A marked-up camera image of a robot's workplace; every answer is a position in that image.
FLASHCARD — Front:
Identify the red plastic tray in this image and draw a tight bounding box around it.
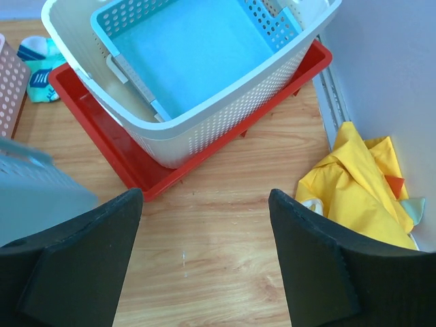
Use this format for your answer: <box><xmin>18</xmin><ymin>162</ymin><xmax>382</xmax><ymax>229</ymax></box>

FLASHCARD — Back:
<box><xmin>49</xmin><ymin>40</ymin><xmax>332</xmax><ymax>202</ymax></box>

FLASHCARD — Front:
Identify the teal and white sock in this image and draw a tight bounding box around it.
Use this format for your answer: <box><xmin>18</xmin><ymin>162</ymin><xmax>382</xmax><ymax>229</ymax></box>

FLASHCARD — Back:
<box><xmin>18</xmin><ymin>35</ymin><xmax>66</xmax><ymax>103</ymax></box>

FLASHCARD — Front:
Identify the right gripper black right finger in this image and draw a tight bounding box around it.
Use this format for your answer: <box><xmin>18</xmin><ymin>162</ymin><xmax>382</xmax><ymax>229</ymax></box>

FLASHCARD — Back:
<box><xmin>268</xmin><ymin>189</ymin><xmax>435</xmax><ymax>326</ymax></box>

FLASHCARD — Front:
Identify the large white laundry basket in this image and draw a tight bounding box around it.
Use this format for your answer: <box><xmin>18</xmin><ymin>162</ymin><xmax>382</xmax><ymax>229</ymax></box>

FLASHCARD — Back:
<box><xmin>41</xmin><ymin>1</ymin><xmax>341</xmax><ymax>168</ymax></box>

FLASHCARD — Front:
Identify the light blue upturned basket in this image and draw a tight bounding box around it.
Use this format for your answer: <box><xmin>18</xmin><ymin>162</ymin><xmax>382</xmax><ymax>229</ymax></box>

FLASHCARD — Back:
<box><xmin>1</xmin><ymin>137</ymin><xmax>99</xmax><ymax>246</ymax></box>

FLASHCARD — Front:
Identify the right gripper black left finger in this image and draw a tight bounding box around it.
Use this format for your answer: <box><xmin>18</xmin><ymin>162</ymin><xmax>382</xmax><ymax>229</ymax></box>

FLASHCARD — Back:
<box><xmin>1</xmin><ymin>188</ymin><xmax>143</xmax><ymax>326</ymax></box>

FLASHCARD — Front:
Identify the blue perforated basket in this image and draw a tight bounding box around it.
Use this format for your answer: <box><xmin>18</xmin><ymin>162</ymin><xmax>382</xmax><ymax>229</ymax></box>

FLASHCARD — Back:
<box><xmin>91</xmin><ymin>0</ymin><xmax>302</xmax><ymax>121</ymax></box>

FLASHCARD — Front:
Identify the yellow cloth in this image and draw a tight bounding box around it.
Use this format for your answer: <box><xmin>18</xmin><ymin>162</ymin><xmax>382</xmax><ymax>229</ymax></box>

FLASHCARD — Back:
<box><xmin>295</xmin><ymin>122</ymin><xmax>425</xmax><ymax>250</ymax></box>

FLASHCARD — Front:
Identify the pink perforated basket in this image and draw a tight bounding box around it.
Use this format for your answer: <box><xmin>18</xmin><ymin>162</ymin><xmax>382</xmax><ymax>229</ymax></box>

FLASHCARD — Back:
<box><xmin>0</xmin><ymin>34</ymin><xmax>31</xmax><ymax>139</ymax></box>

